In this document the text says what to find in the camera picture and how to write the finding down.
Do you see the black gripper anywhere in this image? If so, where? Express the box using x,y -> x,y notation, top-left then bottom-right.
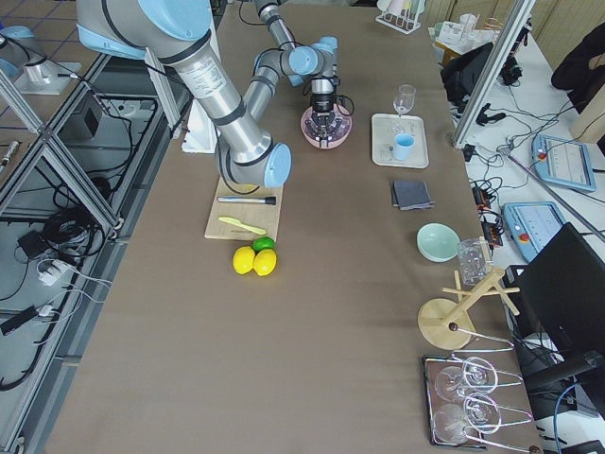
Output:
305,79 -> 347,140

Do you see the silver metal ice scoop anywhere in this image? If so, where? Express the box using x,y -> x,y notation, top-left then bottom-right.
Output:
315,114 -> 334,148

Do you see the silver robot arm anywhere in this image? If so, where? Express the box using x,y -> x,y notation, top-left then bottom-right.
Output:
77,0 -> 352,187

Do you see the pink bowl of ice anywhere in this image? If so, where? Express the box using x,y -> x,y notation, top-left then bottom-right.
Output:
300,104 -> 353,149

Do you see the light blue cup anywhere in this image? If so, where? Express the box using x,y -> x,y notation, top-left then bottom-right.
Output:
392,132 -> 415,161

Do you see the wooden cup tree stand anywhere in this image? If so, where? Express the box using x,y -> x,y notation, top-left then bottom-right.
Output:
417,268 -> 520,352

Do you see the cream serving tray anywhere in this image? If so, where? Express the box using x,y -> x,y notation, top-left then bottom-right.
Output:
372,113 -> 429,168

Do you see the clear wine glass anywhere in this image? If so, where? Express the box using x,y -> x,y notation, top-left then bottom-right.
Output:
393,84 -> 416,116

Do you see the steel muddler black tip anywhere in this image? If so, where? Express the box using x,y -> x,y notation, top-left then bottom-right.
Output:
216,196 -> 277,205

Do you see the wooden cutting board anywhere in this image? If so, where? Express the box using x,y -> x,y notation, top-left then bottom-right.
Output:
204,178 -> 283,240

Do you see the grey folded cloth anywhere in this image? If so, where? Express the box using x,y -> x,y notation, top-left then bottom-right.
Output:
391,180 -> 434,211

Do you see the white dish rack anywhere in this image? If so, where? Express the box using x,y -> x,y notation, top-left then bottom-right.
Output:
375,0 -> 425,34

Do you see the green lime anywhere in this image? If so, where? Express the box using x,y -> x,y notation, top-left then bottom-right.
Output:
251,236 -> 275,253

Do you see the yellow lemon back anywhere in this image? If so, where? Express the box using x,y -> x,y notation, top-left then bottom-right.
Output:
252,249 -> 277,276

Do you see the yellow lemon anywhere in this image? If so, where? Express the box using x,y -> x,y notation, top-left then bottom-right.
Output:
232,246 -> 256,274
252,249 -> 277,276

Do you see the yellow lemon front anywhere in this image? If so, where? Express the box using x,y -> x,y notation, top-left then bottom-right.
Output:
232,246 -> 256,274

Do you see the green ceramic bowl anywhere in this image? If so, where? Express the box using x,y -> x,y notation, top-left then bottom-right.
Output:
416,223 -> 459,263

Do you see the clear glass mug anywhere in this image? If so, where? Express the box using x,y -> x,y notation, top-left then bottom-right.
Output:
458,237 -> 492,286

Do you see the teach pendant lower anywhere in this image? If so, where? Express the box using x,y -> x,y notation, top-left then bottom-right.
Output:
501,201 -> 565,262

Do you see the teach pendant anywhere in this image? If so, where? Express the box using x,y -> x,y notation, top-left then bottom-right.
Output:
531,134 -> 596,192
501,201 -> 565,262

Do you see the teach pendant upper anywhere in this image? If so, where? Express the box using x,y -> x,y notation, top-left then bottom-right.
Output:
531,134 -> 596,192

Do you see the black glass rack tray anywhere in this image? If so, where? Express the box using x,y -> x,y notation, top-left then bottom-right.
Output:
422,356 -> 486,450

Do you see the upside-down wine glass upper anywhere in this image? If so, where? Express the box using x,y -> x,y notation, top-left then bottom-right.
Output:
434,357 -> 523,403

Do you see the upside-down wine glass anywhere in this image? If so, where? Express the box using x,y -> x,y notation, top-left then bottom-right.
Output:
433,394 -> 534,445
434,357 -> 523,403

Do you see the black monitor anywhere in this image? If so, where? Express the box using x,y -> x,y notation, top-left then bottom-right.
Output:
516,223 -> 604,354

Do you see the upside-down wine glass lower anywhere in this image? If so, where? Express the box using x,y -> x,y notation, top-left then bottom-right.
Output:
433,394 -> 534,445

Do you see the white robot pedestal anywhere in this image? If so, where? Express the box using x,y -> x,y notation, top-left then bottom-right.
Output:
181,99 -> 217,154

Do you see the aluminium frame post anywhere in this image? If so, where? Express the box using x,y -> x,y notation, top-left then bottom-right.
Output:
451,0 -> 535,149

